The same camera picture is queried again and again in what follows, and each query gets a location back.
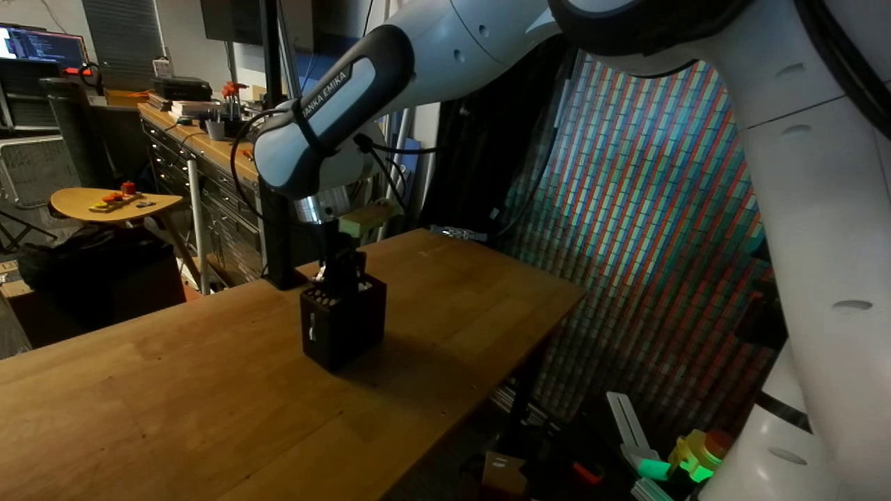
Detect brown cardboard box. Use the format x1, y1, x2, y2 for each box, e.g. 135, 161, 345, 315
479, 447, 531, 501

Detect white plastic strip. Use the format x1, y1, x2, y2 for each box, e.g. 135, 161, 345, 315
604, 389, 655, 468

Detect dark equipment rack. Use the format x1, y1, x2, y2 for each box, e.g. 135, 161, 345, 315
0, 59, 100, 211

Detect green plastic blocks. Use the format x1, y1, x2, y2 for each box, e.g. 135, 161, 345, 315
631, 427, 730, 489

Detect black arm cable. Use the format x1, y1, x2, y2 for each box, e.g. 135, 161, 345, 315
350, 54, 578, 246

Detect black vertical pole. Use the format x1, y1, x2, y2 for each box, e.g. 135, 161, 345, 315
256, 0, 312, 293

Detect lit computer monitor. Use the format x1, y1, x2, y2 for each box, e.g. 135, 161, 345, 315
0, 23, 88, 67

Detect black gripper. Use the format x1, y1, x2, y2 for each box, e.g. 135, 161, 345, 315
318, 216, 372, 300

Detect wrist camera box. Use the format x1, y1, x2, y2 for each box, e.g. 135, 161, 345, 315
333, 201, 403, 241

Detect dark hanging panel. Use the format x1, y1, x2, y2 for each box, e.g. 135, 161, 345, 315
77, 0, 173, 67

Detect wooden top workbench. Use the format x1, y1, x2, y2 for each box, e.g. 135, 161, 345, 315
135, 94, 315, 287

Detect small red object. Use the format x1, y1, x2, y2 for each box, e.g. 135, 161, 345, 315
567, 460, 607, 493

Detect white metal bar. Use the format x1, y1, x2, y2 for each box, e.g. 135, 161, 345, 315
184, 157, 210, 294

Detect round wooden stool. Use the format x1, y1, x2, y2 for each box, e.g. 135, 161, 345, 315
45, 184, 185, 228

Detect black bag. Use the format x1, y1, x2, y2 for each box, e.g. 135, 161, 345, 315
149, 74, 217, 104

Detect black storage case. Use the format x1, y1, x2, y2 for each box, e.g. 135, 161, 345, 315
14, 222, 190, 326

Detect colourful striped screen panel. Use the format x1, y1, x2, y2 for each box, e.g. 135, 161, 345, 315
490, 44, 777, 453

